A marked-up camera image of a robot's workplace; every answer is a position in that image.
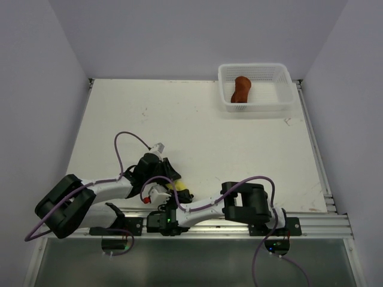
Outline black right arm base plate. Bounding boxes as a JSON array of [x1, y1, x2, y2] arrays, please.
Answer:
[[248, 217, 302, 237]]

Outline brown microfiber towel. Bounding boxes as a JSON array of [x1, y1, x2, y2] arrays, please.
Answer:
[[230, 76, 252, 103]]

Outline white perforated plastic basket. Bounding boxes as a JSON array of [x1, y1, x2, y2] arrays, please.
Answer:
[[218, 63, 297, 112]]

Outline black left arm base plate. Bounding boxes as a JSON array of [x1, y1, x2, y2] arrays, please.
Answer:
[[89, 217, 143, 236]]

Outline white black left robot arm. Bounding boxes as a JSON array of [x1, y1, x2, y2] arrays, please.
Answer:
[[35, 152, 181, 239]]

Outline aluminium right side rail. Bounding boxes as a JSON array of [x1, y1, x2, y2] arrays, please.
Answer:
[[293, 80, 338, 215]]

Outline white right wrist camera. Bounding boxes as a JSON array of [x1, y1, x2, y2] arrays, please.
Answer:
[[143, 185, 171, 206]]

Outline aluminium table edge rail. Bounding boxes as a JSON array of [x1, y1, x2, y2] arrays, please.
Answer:
[[38, 211, 354, 240]]

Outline yellow microfiber towel black trim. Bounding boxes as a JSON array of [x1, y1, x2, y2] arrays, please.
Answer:
[[166, 180, 188, 191]]

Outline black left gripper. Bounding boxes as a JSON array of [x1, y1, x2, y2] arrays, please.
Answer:
[[144, 157, 181, 185]]

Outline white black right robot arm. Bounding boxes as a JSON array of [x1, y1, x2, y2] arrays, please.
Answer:
[[146, 176, 288, 236]]

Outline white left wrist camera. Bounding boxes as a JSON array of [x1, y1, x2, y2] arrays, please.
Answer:
[[150, 142, 165, 154]]

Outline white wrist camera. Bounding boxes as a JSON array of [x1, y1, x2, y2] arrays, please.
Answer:
[[143, 185, 171, 206], [150, 142, 165, 154]]

